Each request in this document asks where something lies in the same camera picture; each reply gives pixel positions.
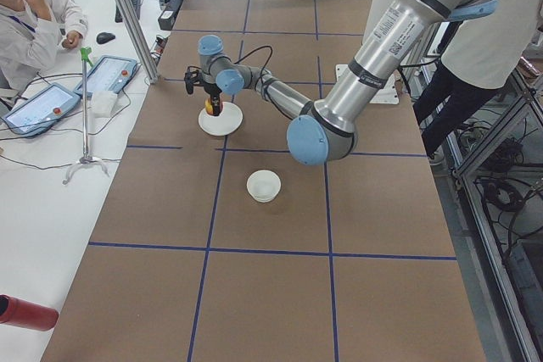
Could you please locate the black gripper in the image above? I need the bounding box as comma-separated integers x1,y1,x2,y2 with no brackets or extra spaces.
204,82,222,116

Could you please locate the red yellow apple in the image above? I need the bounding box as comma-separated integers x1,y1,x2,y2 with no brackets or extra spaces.
204,98,216,116

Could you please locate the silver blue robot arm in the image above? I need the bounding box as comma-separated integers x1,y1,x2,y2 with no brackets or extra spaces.
185,0,497,165

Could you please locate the white plate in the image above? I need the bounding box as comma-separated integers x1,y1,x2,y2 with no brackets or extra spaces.
198,102,244,136

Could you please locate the white bowl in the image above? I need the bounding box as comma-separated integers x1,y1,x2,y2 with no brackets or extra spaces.
246,170,282,203

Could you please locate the black box with label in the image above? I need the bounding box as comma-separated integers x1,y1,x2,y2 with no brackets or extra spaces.
158,0,182,31

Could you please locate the far teach pendant tablet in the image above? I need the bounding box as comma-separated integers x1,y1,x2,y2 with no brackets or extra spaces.
83,55,138,97

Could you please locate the teach pendant tablet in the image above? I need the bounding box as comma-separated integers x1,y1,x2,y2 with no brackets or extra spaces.
1,83,81,137
83,55,138,97

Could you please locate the white tissue pack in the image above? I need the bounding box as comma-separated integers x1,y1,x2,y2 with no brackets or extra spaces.
91,91,118,118

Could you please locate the black computer mouse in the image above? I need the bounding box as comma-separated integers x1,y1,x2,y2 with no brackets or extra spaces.
96,31,116,45

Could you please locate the black keyboard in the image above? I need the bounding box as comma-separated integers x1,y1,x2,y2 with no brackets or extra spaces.
114,0,143,24

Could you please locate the near teach pendant tablet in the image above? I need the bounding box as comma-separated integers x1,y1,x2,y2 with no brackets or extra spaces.
1,83,81,137

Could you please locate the seated person in white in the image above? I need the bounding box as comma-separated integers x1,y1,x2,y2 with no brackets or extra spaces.
1,0,88,93

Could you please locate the standing person white shirt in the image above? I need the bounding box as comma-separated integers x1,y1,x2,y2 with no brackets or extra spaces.
413,0,542,159

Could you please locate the red cylinder bottle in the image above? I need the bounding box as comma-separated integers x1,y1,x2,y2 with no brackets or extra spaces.
1,294,59,331

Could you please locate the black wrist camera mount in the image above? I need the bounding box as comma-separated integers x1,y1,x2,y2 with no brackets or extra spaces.
183,65,203,95

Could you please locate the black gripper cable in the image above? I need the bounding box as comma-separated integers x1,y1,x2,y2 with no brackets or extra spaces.
186,44,274,83

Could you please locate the green handled grabber stick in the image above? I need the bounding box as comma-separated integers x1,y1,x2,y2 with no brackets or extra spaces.
62,47,109,186

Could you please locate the aluminium frame post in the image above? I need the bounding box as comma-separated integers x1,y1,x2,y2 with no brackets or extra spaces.
115,0,159,84

